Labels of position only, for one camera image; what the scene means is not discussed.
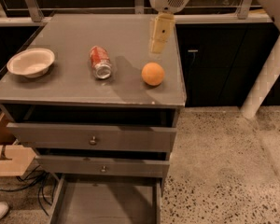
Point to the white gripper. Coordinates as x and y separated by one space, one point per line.
164 22

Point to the red coke can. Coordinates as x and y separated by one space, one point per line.
100 63

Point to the grey drawer cabinet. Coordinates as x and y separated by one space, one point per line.
69 93

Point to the grey top drawer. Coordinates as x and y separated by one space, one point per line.
96 137

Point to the grey middle drawer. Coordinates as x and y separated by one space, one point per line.
103 166

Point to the grey open bottom drawer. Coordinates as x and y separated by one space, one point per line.
85 199

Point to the orange fruit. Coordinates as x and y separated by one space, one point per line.
153 74

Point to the metal glass railing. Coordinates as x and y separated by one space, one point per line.
195 13

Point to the white paper bowl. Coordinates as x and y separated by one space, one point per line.
31 63

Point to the white diagonal pole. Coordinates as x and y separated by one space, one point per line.
268 75

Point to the light wooden box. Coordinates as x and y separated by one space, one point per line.
14 158

